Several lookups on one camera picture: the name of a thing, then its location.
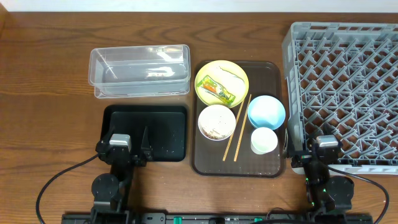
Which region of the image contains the brown serving tray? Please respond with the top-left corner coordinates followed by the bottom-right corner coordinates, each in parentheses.
top-left (191, 61), bottom-right (285, 178)

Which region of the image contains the clear plastic bin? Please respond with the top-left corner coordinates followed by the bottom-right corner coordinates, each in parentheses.
top-left (88, 44), bottom-right (191, 98)

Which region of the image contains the white cup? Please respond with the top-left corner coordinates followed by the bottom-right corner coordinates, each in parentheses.
top-left (251, 128), bottom-right (278, 155)

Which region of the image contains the white tissue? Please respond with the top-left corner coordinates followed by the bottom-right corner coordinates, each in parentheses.
top-left (213, 66), bottom-right (245, 87)

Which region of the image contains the white bowl with food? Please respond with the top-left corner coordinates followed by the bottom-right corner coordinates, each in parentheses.
top-left (198, 105), bottom-right (236, 141)

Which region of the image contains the grey dishwasher rack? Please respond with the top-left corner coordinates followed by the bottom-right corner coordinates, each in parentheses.
top-left (282, 22), bottom-right (397, 175)

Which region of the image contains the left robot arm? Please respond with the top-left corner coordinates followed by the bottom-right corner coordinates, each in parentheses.
top-left (88, 126), bottom-right (153, 224)

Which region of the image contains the black tray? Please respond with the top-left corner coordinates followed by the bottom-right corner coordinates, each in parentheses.
top-left (101, 105), bottom-right (187, 162)

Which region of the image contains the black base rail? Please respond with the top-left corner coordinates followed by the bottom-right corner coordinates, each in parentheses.
top-left (60, 212), bottom-right (374, 224)

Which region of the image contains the light blue bowl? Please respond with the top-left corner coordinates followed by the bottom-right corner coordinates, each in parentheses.
top-left (248, 95), bottom-right (285, 130)

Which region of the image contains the yellow plate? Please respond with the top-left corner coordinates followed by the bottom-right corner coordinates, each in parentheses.
top-left (195, 60), bottom-right (249, 108)

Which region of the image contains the green snack wrapper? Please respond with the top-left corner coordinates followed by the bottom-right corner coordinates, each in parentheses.
top-left (198, 75), bottom-right (236, 106)

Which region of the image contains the wooden chopstick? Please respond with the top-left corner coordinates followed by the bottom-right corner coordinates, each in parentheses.
top-left (222, 100), bottom-right (245, 162)
top-left (233, 94), bottom-right (252, 162)

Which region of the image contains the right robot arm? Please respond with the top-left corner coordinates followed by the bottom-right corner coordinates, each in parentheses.
top-left (284, 135), bottom-right (354, 223)

